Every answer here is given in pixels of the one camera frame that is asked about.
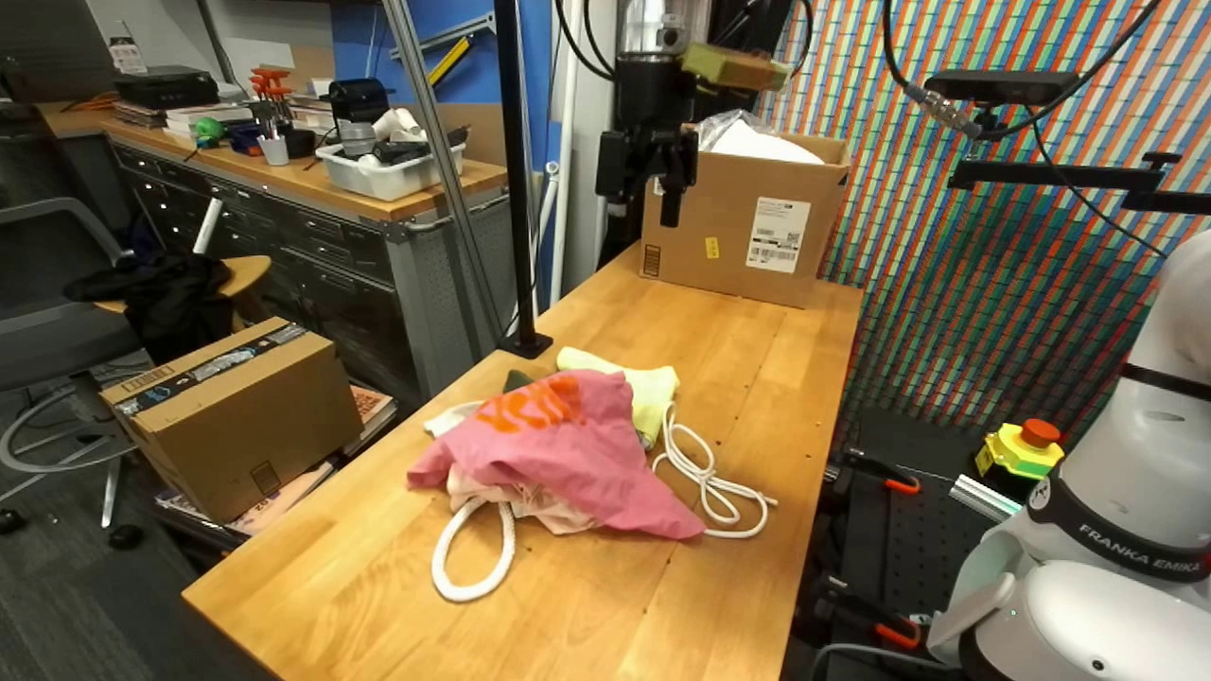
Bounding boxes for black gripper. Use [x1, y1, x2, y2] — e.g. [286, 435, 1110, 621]
[593, 48, 702, 230]

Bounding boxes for yellow-green cloth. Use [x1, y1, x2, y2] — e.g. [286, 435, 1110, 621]
[551, 346, 685, 448]

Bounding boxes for pink cloth with orange print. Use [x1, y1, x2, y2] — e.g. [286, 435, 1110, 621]
[406, 366, 709, 544]

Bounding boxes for cardboard box with white label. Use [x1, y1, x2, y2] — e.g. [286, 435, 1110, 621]
[641, 116, 858, 314]

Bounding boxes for white plastic sheet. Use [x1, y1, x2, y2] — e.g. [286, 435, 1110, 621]
[697, 110, 829, 168]

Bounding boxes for black pole with base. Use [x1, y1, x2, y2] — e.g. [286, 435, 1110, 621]
[490, 0, 555, 363]

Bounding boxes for silver metal pole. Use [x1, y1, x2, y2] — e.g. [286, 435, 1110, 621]
[379, 0, 512, 357]

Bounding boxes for yellow level tool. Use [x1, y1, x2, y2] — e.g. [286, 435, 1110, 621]
[421, 34, 477, 92]

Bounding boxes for white plastic bin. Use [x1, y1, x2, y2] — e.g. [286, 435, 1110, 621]
[315, 139, 468, 205]

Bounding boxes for black round container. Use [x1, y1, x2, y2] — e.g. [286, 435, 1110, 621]
[329, 77, 393, 128]

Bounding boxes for white tote bag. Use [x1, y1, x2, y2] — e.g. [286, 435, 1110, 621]
[421, 399, 523, 606]

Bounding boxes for grey workbench with wooden top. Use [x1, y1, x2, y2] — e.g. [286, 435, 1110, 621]
[35, 106, 523, 400]

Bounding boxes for orange toy figure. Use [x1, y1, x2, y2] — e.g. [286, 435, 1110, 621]
[247, 63, 294, 106]

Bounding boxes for round wooden stool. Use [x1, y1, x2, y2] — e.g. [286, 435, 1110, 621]
[91, 251, 277, 319]

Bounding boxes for green small object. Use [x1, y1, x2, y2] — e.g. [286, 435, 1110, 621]
[186, 112, 234, 148]

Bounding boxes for black cart with orange clamps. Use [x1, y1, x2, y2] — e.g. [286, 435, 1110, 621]
[811, 433, 1013, 659]

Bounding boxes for yellow emergency stop button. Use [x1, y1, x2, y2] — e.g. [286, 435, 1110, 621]
[974, 411, 1072, 486]

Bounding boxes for open cardboard box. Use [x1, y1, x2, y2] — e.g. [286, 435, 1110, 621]
[97, 314, 366, 526]

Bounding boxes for black device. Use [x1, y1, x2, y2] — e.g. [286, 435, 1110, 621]
[112, 68, 224, 112]

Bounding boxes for black bag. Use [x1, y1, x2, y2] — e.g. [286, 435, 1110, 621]
[65, 251, 239, 366]

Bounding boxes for grey office chair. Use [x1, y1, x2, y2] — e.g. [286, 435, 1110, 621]
[0, 194, 142, 391]

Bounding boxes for black stereo camera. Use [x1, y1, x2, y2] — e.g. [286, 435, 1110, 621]
[923, 68, 1083, 110]

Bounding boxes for black boom bracket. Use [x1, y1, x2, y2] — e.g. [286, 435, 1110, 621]
[943, 148, 1211, 217]

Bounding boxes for white hose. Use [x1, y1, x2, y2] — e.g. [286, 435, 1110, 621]
[0, 377, 128, 482]

